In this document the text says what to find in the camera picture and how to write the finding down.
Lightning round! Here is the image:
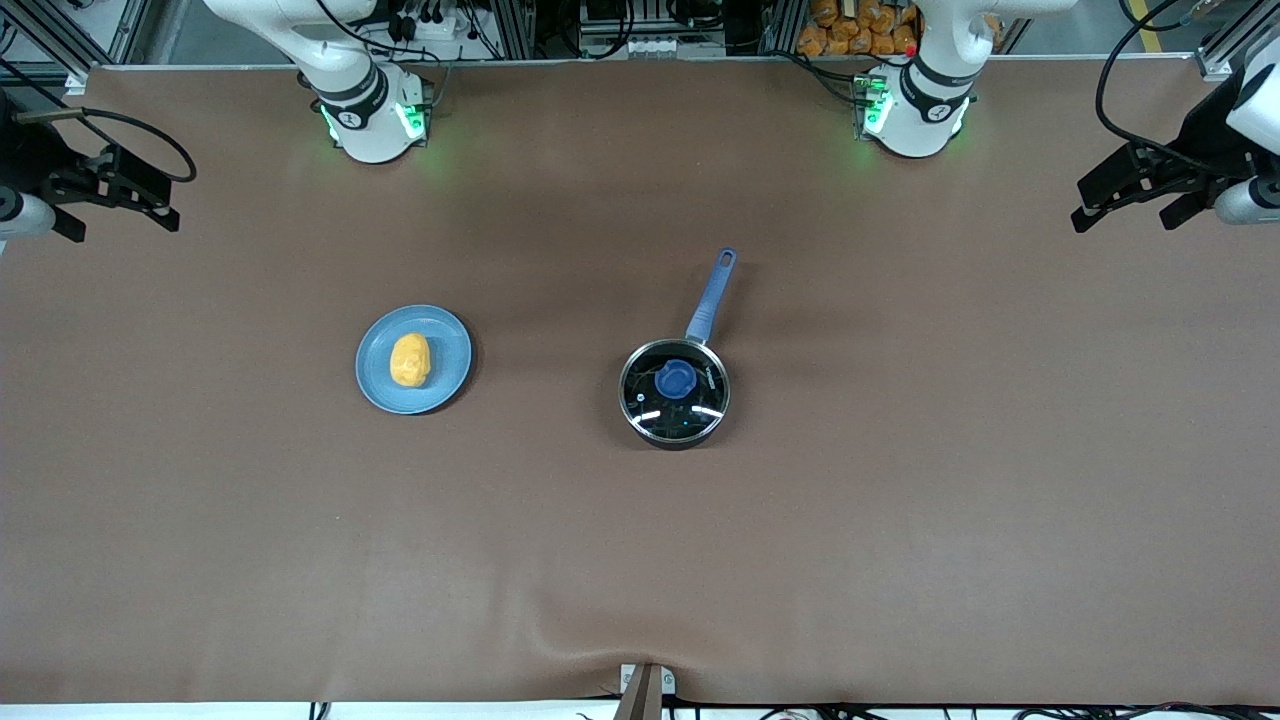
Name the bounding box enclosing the aluminium frame profile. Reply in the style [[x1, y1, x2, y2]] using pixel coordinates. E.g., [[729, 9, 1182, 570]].
[[1195, 0, 1280, 81], [0, 0, 151, 97]]

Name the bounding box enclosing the black pot blue handle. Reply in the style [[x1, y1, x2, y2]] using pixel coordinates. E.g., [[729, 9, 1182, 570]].
[[618, 248, 738, 451]]

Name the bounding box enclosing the bag of orange items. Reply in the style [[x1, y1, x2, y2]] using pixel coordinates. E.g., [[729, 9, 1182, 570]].
[[797, 0, 921, 57]]

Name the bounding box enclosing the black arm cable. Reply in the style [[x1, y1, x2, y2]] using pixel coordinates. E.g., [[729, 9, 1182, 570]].
[[15, 106, 198, 186], [1094, 0, 1219, 181]]

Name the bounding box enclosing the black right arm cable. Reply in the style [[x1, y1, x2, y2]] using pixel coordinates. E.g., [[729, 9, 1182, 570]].
[[15, 106, 198, 186]]

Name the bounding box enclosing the brown table cover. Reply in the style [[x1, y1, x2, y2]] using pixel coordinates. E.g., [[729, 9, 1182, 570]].
[[0, 55, 1280, 707]]

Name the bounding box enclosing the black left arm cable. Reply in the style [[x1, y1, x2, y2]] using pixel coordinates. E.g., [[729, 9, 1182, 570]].
[[1094, 0, 1219, 181]]

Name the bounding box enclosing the yellow potato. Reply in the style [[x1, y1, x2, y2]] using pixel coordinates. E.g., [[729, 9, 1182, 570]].
[[389, 332, 432, 389]]

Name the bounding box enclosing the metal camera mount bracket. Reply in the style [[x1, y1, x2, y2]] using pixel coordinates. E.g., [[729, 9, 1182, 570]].
[[619, 662, 677, 720]]

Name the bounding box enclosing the blue round plate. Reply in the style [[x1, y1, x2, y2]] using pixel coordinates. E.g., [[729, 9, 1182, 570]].
[[355, 304, 474, 416]]

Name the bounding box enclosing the white power strip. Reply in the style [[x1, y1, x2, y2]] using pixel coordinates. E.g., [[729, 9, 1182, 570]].
[[588, 35, 703, 59]]

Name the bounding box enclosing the glass lid blue knob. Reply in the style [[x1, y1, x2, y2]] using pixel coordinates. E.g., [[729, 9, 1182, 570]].
[[620, 340, 729, 443]]

